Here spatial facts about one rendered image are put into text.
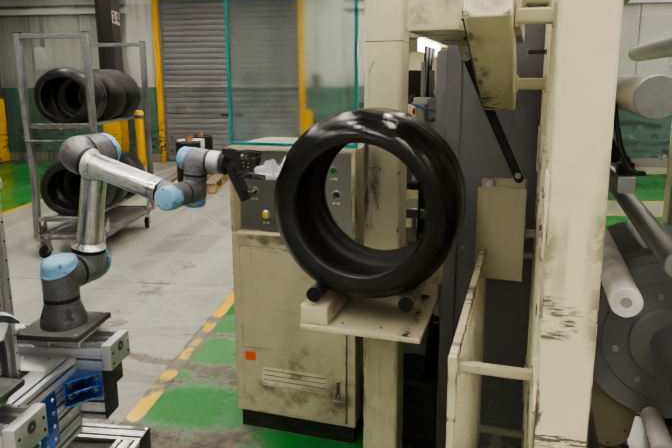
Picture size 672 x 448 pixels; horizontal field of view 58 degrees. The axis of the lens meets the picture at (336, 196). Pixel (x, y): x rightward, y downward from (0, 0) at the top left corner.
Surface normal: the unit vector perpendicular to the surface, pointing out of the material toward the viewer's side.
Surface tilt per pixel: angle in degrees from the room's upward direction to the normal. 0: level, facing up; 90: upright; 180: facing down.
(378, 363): 90
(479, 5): 72
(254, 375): 90
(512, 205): 90
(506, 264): 90
